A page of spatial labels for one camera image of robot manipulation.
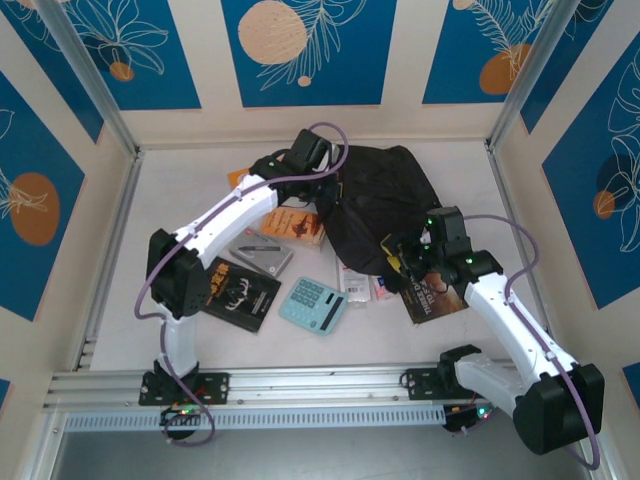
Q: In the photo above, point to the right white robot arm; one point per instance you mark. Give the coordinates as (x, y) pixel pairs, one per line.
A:
(505, 310)

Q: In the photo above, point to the right controller board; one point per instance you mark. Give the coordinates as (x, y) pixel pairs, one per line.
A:
(462, 419)

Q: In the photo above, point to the right aluminium side rail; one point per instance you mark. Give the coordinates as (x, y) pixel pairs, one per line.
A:
(517, 240)

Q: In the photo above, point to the pink eraser packet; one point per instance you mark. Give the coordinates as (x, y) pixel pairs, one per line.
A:
(383, 290)

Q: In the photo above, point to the left aluminium upright post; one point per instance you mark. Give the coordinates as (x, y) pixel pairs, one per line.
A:
(82, 60)

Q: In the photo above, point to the black mount plate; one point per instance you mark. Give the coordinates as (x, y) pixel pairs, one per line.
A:
(217, 387)
(420, 385)

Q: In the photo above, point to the left aluminium side rail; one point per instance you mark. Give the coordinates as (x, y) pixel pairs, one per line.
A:
(114, 250)

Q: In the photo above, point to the aluminium side rail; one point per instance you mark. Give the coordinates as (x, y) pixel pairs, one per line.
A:
(114, 250)
(517, 240)

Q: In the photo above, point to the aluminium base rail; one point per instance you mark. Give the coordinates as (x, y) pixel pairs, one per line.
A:
(325, 385)

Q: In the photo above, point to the grey marker pen box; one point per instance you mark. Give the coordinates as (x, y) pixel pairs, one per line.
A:
(260, 252)

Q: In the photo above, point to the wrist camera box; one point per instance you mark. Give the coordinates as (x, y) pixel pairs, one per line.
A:
(447, 227)
(310, 147)

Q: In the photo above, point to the left black mount plate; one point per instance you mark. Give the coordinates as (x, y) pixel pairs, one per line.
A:
(217, 387)

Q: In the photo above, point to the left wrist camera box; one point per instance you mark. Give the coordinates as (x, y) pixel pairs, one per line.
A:
(310, 147)

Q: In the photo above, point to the right aluminium upright post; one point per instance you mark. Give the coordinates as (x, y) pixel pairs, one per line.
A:
(538, 60)

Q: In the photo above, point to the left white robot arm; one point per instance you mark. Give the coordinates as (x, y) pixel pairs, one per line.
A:
(235, 210)

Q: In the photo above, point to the right black mount plate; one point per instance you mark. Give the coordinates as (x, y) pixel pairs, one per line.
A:
(420, 385)

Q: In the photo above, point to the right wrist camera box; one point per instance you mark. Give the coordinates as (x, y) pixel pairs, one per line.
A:
(447, 227)

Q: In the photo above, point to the orange brown paperback book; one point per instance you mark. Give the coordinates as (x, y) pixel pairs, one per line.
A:
(295, 227)

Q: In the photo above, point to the black backpack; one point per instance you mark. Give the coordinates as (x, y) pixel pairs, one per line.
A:
(385, 200)

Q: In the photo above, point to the Three Days To See book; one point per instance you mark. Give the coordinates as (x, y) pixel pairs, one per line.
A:
(432, 302)

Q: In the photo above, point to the left controller board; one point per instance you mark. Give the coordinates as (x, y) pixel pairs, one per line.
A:
(175, 415)

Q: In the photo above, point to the black book with antlers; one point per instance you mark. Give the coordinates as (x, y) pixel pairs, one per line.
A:
(240, 300)

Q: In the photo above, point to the light blue calculator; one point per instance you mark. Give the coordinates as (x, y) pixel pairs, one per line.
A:
(312, 305)

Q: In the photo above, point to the aluminium upright post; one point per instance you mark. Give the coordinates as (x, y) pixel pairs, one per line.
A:
(538, 60)
(82, 60)

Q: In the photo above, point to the controller board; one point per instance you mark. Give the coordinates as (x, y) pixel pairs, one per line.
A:
(175, 415)
(462, 419)

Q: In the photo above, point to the clear plastic stationery packet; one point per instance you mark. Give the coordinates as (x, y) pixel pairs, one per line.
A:
(355, 287)

